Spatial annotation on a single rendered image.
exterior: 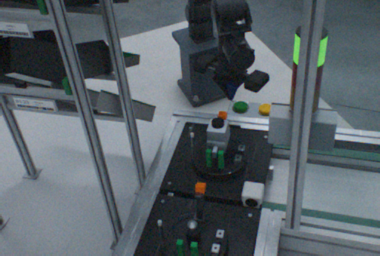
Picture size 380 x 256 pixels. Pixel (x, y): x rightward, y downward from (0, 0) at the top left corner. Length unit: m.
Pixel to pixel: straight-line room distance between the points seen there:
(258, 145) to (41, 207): 0.58
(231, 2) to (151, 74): 0.69
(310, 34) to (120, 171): 0.76
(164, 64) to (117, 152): 0.46
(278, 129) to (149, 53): 0.98
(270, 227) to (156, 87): 0.72
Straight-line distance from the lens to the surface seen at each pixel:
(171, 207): 1.13
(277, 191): 1.23
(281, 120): 0.93
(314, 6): 0.77
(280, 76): 1.67
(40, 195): 1.39
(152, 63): 1.78
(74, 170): 1.42
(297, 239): 1.13
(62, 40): 0.85
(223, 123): 1.13
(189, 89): 1.56
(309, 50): 0.81
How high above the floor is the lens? 1.84
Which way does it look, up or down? 40 degrees down
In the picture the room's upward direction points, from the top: 6 degrees counter-clockwise
